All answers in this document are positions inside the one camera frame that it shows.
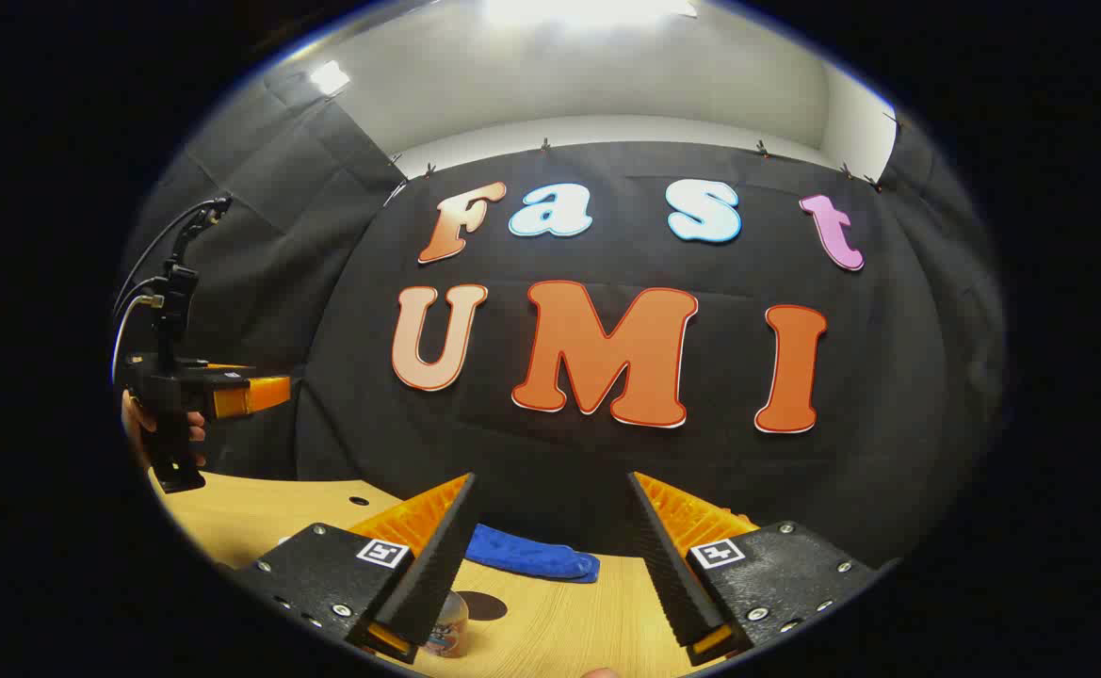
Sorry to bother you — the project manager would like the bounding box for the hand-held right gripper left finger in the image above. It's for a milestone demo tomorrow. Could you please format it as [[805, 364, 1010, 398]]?
[[233, 472, 478, 666]]

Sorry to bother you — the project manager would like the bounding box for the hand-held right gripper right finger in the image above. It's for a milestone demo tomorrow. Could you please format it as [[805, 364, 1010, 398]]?
[[628, 472, 900, 668]]

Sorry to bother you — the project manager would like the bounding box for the silver water bottle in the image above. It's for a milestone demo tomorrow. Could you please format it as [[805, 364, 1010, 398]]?
[[421, 590, 471, 658]]

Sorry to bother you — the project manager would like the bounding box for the dark round coaster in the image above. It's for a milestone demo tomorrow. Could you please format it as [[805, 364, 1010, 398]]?
[[456, 591, 510, 622]]

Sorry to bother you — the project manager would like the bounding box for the blue towel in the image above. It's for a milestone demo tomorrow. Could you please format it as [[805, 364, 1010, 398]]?
[[463, 524, 601, 584]]

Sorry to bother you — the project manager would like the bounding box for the black backdrop cloth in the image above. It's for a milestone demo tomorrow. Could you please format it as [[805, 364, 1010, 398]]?
[[121, 71, 1008, 566]]

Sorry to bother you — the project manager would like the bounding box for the ceiling light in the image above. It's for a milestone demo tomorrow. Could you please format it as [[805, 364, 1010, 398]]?
[[310, 59, 351, 97], [484, 0, 702, 25]]

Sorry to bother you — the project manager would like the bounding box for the grey cable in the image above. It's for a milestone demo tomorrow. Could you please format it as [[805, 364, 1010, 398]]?
[[112, 295, 163, 382]]

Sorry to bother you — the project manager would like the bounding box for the black cable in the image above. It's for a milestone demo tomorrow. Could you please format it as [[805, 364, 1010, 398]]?
[[117, 198, 226, 316]]

